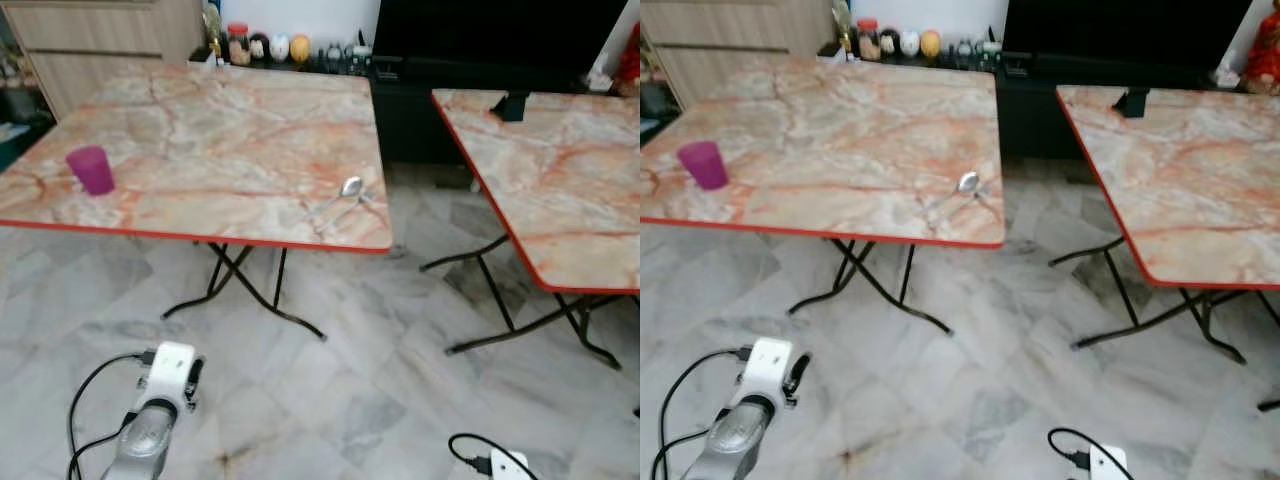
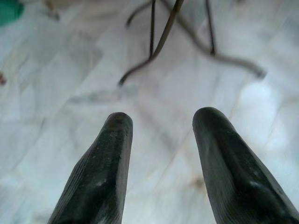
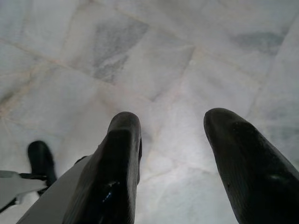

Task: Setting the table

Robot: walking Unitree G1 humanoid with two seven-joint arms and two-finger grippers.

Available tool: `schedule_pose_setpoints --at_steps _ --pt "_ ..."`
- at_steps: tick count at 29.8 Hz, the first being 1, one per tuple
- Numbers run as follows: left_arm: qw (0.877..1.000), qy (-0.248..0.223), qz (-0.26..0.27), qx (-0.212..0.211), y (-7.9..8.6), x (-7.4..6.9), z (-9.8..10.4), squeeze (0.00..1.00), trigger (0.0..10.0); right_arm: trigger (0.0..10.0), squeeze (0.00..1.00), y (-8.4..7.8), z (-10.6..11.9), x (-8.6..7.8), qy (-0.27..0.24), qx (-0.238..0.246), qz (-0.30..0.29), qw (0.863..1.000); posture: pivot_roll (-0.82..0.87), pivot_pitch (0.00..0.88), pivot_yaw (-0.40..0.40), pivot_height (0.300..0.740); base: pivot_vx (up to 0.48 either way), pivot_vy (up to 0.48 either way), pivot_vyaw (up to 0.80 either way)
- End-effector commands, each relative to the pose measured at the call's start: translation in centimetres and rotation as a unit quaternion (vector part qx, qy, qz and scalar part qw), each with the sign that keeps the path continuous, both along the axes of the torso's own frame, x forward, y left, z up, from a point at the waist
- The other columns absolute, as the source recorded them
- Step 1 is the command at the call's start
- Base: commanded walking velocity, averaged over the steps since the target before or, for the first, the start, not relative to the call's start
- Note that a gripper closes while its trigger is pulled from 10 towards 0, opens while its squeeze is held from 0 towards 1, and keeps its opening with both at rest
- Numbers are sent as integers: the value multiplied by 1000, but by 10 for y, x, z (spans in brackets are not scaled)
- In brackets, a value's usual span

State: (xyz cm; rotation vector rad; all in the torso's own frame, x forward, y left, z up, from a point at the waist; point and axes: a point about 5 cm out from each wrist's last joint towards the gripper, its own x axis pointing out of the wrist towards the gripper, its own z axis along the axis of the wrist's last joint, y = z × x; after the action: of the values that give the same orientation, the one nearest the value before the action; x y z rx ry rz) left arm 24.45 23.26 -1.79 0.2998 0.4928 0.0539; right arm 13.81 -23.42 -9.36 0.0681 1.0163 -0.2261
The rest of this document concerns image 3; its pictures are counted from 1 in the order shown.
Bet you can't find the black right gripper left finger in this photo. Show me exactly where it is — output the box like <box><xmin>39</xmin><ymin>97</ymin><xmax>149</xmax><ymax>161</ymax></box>
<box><xmin>62</xmin><ymin>111</ymin><xmax>143</xmax><ymax>224</ymax></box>

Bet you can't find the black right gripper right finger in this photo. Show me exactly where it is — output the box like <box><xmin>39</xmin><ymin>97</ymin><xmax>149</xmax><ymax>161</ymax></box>
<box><xmin>203</xmin><ymin>107</ymin><xmax>299</xmax><ymax>224</ymax></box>

